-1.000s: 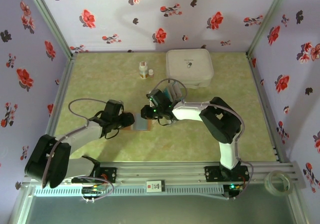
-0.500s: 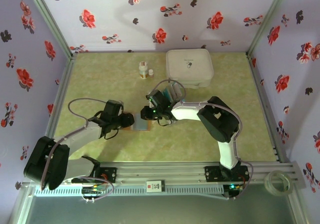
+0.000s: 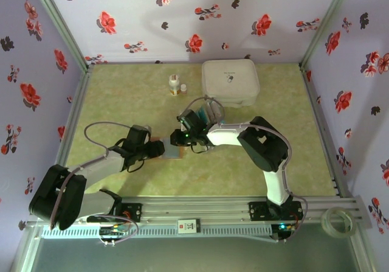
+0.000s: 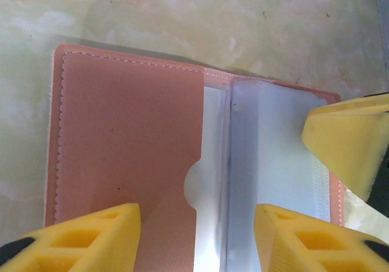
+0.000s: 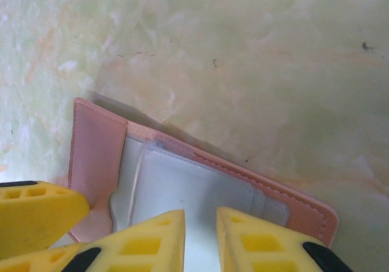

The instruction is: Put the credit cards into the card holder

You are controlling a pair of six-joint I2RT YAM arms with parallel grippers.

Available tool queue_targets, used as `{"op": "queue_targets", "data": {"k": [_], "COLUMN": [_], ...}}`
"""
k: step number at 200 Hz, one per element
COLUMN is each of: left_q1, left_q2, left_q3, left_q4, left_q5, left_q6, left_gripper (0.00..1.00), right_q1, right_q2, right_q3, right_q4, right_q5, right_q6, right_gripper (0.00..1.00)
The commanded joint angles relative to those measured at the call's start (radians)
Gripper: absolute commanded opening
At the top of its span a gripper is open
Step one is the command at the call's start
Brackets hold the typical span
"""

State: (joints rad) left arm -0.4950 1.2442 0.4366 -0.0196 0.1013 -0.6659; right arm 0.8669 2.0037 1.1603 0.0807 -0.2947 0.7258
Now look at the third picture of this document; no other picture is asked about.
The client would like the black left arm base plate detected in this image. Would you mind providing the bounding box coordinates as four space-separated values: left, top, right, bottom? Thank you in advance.
120 203 143 223

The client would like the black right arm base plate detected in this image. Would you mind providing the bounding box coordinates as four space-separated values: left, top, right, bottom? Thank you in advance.
248 201 304 223

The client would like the grey right arm cable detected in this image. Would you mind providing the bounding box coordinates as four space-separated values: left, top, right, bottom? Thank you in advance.
182 97 309 243

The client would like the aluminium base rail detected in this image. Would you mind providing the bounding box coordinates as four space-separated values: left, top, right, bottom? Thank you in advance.
26 195 373 229

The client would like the large white pill bottle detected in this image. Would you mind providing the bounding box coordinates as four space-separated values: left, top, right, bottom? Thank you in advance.
168 74 181 97

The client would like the aluminium table side rail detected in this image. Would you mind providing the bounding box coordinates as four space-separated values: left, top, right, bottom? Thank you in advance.
56 65 94 200
299 65 350 198

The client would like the white slotted cable duct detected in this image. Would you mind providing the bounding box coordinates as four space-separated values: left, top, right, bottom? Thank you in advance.
41 224 273 240

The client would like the green circuit board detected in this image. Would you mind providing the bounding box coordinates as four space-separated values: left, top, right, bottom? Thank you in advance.
100 224 129 237

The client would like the white zippered fabric case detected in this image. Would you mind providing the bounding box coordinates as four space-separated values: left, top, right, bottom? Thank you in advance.
201 59 261 108

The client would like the brown leather card holder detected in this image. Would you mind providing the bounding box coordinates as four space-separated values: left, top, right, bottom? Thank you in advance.
151 136 185 160

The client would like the clear tape roll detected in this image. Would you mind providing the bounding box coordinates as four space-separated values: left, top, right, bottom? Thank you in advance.
321 207 357 239

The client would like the aluminium corner post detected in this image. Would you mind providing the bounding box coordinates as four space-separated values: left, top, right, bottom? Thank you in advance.
29 0 95 74
299 0 355 69

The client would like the red white label tag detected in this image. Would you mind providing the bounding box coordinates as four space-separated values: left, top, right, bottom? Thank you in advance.
177 218 201 234

